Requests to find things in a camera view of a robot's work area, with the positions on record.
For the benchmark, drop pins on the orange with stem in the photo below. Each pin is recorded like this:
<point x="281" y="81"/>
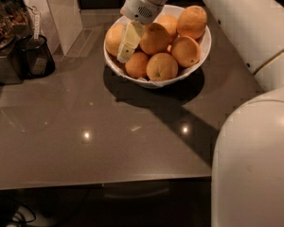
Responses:
<point x="155" y="39"/>

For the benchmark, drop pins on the white ceramic bowl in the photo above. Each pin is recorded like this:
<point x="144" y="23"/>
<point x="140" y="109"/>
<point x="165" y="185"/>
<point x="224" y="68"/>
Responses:
<point x="167" y="50"/>

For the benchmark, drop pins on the dark metal box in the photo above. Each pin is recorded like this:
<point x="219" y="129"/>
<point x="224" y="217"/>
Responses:
<point x="11" y="71"/>

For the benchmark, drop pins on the back centre orange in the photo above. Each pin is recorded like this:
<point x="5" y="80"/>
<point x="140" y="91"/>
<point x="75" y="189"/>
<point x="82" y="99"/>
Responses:
<point x="169" y="22"/>

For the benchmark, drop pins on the black mesh cup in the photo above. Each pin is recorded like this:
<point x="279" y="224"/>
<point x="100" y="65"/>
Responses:
<point x="36" y="56"/>

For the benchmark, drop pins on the top right orange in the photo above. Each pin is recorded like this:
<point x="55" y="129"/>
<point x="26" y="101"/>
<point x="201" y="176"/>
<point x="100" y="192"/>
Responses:
<point x="192" y="22"/>

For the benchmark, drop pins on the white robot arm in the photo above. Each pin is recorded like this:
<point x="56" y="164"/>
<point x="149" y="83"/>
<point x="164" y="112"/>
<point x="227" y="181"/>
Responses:
<point x="247" y="187"/>

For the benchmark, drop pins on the white upright panel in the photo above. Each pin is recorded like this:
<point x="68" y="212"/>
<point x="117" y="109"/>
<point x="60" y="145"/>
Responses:
<point x="61" y="22"/>

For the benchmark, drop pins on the front centre orange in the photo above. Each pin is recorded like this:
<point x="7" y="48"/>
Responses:
<point x="162" y="66"/>

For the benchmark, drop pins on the front left orange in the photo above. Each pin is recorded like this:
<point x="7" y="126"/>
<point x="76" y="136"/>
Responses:
<point x="136" y="66"/>

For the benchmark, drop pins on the glass jar with nuts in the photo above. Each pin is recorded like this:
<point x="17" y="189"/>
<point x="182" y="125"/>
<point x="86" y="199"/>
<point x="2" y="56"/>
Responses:
<point x="13" y="17"/>

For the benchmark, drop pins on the white tag with string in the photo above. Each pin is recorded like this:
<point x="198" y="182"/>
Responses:
<point x="36" y="19"/>

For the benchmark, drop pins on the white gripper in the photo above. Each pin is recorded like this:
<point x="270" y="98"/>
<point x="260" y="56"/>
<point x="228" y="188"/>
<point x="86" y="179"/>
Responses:
<point x="138" y="7"/>

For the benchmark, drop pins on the far left orange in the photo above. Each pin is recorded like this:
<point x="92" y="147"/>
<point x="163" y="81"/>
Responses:
<point x="113" y="39"/>

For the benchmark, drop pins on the right middle orange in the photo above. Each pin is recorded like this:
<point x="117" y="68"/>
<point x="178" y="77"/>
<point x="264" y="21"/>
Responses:
<point x="186" y="51"/>

